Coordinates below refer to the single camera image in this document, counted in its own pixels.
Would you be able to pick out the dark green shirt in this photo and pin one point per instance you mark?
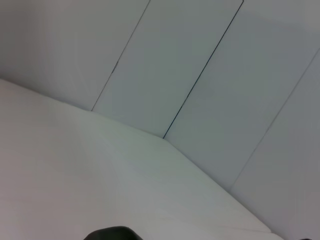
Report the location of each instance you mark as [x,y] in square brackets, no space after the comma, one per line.
[112,233]

